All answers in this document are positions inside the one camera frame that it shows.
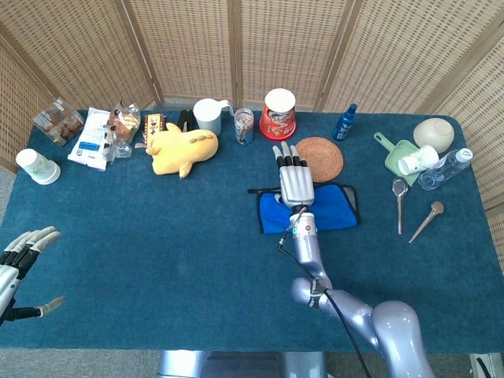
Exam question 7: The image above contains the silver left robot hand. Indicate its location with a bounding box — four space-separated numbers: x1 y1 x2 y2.
0 225 67 328

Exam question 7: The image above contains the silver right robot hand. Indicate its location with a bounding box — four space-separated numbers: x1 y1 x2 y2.
272 141 316 209

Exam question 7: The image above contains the grey and blue cloth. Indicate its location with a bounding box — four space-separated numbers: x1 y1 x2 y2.
246 183 361 235

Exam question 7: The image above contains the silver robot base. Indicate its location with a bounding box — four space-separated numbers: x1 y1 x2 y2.
156 350 328 378

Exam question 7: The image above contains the round woven rattan coaster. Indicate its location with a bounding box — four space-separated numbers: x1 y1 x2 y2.
295 136 345 183

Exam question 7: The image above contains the red instant noodle cup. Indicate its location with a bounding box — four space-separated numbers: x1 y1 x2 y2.
259 88 297 141

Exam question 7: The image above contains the blue spray bottle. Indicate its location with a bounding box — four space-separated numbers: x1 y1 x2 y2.
332 103 358 142

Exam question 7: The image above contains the clear jar of biscuit sticks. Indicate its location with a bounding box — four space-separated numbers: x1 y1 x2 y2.
234 107 255 146

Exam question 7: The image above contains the green plastic scoop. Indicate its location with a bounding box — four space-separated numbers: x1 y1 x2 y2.
372 132 422 187

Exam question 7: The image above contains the shiny metal spoon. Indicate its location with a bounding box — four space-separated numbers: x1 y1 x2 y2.
391 177 410 235

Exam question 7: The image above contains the yellow plush toy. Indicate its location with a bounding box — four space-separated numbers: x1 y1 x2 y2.
145 122 220 180

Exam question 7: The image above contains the white paper cup green print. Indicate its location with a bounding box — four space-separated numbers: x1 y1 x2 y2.
397 144 440 176
15 148 61 186

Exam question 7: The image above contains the black object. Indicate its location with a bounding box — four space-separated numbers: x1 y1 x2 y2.
176 109 198 133

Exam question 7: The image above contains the brownish metal spoon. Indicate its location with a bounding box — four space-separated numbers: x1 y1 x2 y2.
408 201 445 244

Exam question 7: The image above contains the clear plastic water bottle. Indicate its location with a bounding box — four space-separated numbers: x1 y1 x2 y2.
417 147 473 191

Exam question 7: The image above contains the beige bowl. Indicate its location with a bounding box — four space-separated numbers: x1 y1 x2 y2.
413 117 455 154

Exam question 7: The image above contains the blue tablecloth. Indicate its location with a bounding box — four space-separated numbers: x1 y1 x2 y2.
0 109 504 353

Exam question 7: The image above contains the brown chocolate box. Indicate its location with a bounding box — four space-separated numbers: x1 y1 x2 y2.
143 113 166 149

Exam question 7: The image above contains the white and blue snack packet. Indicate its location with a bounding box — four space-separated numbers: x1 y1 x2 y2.
67 106 112 172

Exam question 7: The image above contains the clear plastic box of muffins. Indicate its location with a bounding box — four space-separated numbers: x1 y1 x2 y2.
32 98 86 147

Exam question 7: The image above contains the clear bag of pastries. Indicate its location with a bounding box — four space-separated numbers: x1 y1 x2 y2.
106 101 142 159

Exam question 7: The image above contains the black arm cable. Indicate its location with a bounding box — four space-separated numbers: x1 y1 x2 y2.
277 232 372 378

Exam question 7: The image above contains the light blue handled mug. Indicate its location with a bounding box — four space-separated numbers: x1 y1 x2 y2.
192 98 235 137

